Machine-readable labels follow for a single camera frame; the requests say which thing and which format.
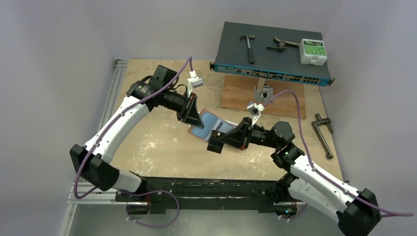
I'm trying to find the white green electrical box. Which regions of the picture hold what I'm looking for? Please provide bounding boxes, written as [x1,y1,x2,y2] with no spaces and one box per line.
[299,39,327,66]

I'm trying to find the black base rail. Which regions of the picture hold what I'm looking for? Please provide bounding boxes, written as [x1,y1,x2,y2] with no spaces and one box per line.
[114,175,310,215]

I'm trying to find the blue network switch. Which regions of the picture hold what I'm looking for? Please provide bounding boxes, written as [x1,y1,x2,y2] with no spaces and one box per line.
[210,22,334,87]

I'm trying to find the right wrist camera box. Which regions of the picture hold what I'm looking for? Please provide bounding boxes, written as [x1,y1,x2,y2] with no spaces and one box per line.
[247,101,265,126]

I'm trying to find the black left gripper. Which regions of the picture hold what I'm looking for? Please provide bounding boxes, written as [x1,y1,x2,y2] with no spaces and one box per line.
[161,88,204,128]

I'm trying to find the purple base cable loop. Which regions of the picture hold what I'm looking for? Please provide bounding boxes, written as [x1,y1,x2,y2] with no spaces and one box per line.
[125,187,182,229]

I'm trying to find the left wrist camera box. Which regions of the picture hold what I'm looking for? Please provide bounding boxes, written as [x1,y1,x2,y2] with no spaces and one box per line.
[186,70,205,97]

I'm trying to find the aluminium frame rails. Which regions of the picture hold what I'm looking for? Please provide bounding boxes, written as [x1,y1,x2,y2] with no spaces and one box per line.
[59,59,364,236]

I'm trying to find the metal crank handle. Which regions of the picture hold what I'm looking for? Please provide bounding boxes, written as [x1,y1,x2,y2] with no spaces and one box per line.
[311,113,335,160]

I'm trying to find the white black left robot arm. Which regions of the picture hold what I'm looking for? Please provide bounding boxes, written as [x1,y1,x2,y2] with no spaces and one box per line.
[69,65,205,201]

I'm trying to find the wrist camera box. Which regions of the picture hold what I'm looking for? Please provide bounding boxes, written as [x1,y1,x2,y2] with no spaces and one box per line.
[186,70,205,97]
[247,101,265,126]

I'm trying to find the tan leather card holder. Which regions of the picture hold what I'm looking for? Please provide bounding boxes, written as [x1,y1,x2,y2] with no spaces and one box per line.
[187,109,237,143]

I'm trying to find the plywood board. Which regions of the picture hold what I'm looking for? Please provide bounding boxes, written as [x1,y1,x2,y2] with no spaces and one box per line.
[220,74,306,119]

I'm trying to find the grey metal stand bracket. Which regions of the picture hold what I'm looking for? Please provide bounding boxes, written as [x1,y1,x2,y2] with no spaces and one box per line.
[253,78,273,103]

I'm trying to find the small hammer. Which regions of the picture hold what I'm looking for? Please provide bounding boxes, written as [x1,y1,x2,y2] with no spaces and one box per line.
[239,35,255,64]

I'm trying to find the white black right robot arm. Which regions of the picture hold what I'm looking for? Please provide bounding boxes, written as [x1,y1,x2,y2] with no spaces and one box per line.
[207,118,382,236]

